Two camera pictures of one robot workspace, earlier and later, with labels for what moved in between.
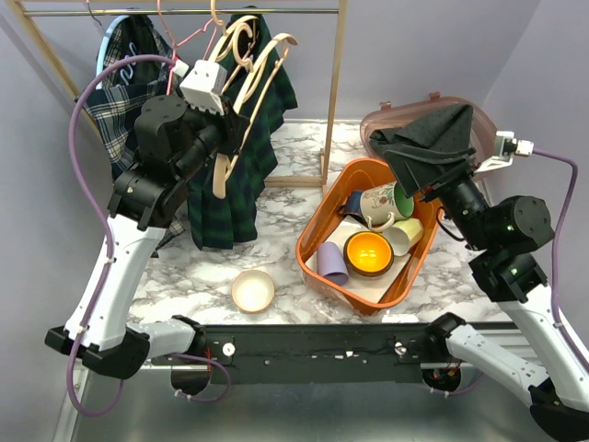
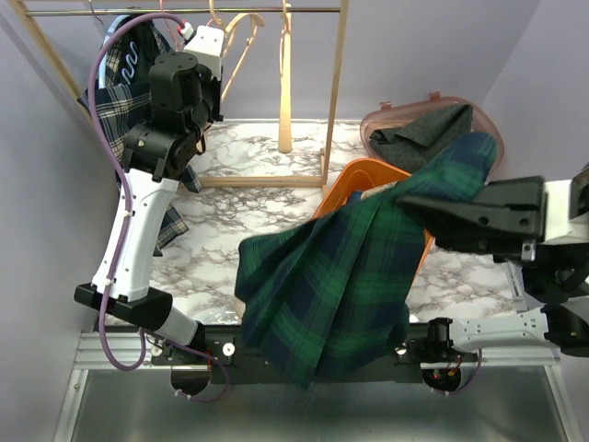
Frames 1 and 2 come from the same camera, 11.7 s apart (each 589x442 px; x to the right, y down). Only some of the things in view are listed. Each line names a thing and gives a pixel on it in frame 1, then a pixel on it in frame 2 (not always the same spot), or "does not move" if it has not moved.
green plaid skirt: x=223 y=201 → x=329 y=296
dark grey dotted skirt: x=444 y=137 does not move
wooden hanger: x=222 y=168 → x=285 y=120
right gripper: x=418 y=175 → x=504 y=216
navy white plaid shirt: x=136 y=63 does not move
